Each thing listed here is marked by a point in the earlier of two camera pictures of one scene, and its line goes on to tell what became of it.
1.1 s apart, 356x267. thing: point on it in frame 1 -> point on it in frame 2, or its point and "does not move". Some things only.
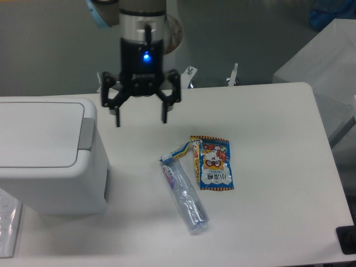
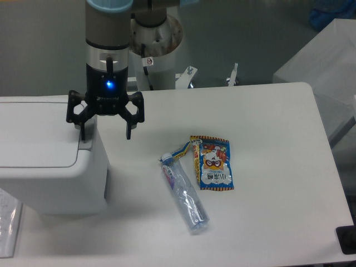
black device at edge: (346, 237) does not move
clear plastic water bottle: (185, 196) does not move
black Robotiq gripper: (141, 68) -> (107, 90)
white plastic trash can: (52, 151) does not move
